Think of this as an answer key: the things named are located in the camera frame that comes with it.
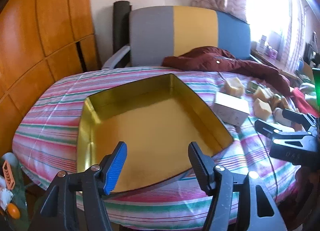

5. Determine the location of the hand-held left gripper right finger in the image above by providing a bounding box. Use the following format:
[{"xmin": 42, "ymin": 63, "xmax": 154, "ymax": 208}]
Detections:
[{"xmin": 188, "ymin": 142, "xmax": 288, "ymax": 231}]

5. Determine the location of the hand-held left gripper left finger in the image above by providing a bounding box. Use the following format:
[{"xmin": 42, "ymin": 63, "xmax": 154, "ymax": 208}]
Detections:
[{"xmin": 29, "ymin": 141, "xmax": 128, "ymax": 231}]

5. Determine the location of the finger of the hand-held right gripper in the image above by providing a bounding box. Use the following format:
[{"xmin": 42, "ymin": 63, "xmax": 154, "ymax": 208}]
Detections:
[
  {"xmin": 254, "ymin": 119, "xmax": 310, "ymax": 144},
  {"xmin": 282, "ymin": 109, "xmax": 316, "ymax": 133}
]

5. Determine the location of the yellow sponge block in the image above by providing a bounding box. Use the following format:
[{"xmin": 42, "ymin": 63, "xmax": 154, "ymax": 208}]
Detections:
[
  {"xmin": 253, "ymin": 87, "xmax": 272, "ymax": 101},
  {"xmin": 223, "ymin": 77, "xmax": 245, "ymax": 98},
  {"xmin": 254, "ymin": 98, "xmax": 273, "ymax": 118}
]

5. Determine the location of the yellow patterned sock ball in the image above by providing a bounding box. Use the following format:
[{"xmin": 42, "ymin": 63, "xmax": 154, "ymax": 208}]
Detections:
[{"xmin": 269, "ymin": 94, "xmax": 288, "ymax": 109}]

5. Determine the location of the gold tin box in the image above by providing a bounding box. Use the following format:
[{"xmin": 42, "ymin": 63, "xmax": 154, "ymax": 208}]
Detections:
[{"xmin": 76, "ymin": 73, "xmax": 235, "ymax": 194}]

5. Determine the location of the red cloth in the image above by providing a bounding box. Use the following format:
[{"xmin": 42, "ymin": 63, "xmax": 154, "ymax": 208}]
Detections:
[{"xmin": 290, "ymin": 87, "xmax": 320, "ymax": 119}]

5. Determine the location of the white cardboard box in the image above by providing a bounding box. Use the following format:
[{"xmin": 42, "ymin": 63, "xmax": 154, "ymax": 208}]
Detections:
[{"xmin": 212, "ymin": 91, "xmax": 250, "ymax": 126}]

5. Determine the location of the wooden desk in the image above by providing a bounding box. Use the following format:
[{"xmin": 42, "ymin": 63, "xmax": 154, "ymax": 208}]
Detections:
[{"xmin": 250, "ymin": 48, "xmax": 302, "ymax": 81}]

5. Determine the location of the purple box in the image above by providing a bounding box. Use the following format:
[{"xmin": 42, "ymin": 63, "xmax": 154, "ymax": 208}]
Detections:
[{"xmin": 265, "ymin": 46, "xmax": 278, "ymax": 59}]

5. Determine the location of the tall white box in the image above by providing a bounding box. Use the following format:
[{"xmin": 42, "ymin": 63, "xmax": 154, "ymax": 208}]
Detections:
[{"xmin": 257, "ymin": 34, "xmax": 268, "ymax": 54}]

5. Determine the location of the striped bed sheet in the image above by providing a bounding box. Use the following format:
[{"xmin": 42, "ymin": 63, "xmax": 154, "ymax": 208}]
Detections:
[{"xmin": 12, "ymin": 67, "xmax": 308, "ymax": 228}]

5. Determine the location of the pink striped curtain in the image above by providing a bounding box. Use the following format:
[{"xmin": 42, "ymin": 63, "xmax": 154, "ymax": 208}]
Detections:
[{"xmin": 285, "ymin": 0, "xmax": 308, "ymax": 67}]

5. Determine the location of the maroon padded jacket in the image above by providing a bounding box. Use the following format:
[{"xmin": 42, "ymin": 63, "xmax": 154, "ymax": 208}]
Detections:
[{"xmin": 162, "ymin": 46, "xmax": 292, "ymax": 96}]

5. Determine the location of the orange and white toy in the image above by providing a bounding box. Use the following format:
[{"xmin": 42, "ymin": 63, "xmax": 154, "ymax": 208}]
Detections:
[{"xmin": 0, "ymin": 152, "xmax": 28, "ymax": 231}]

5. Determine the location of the grey yellow blue chair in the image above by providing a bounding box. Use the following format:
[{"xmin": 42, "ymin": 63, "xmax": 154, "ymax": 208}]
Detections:
[{"xmin": 101, "ymin": 6, "xmax": 263, "ymax": 69}]

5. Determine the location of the black rolled mat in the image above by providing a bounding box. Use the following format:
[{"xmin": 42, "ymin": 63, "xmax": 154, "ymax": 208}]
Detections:
[{"xmin": 112, "ymin": 1, "xmax": 132, "ymax": 56}]

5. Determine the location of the wooden wardrobe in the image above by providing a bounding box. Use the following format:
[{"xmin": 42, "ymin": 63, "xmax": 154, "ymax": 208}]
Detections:
[{"xmin": 0, "ymin": 0, "xmax": 101, "ymax": 161}]

